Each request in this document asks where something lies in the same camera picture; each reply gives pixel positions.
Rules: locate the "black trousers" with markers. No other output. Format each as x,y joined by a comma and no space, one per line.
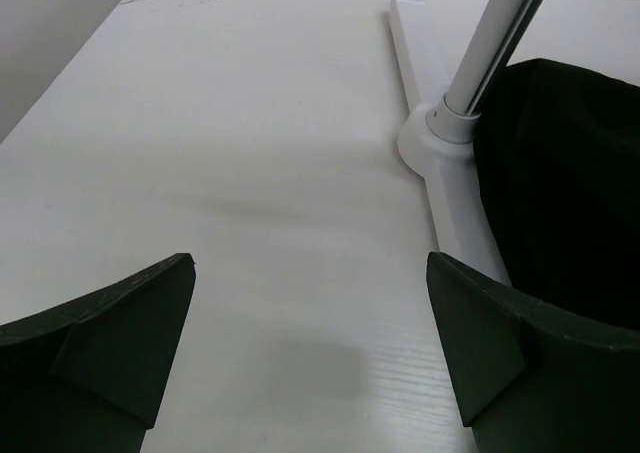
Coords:
557,156

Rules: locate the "white clothes rack frame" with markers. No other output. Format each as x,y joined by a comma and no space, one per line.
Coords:
436,141

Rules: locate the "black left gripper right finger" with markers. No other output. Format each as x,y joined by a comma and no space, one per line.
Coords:
528,376

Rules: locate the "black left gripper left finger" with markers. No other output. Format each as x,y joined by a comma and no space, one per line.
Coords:
89,375

